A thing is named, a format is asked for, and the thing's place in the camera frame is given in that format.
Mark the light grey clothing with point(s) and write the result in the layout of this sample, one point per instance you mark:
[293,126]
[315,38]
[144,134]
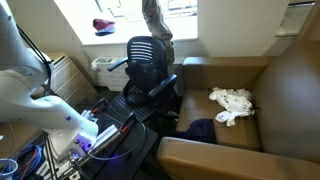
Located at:
[158,23]

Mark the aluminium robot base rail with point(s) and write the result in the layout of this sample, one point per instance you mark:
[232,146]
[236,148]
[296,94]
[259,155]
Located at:
[106,136]

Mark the white crumpled clothing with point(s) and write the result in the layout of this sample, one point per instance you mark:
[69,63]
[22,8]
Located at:
[233,103]

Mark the maroon cap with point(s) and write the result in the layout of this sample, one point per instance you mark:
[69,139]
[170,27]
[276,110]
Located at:
[104,25]

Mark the black slatted office chair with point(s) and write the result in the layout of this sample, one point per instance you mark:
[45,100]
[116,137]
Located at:
[143,50]

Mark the beige drawer cabinet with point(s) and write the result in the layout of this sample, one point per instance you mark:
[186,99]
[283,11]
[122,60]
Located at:
[71,80]

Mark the brown leather armchair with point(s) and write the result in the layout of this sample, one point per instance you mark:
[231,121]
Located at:
[293,100]

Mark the white paper cup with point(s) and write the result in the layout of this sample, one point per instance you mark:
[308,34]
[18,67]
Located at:
[7,168]

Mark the dark blue clothing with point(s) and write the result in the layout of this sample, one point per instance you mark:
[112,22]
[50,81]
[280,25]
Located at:
[200,130]

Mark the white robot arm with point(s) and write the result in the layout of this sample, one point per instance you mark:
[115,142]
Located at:
[33,110]

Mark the window with dark frame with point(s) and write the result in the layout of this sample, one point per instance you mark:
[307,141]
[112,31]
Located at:
[180,6]

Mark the white window sill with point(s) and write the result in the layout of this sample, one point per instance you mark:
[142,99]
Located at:
[133,30]

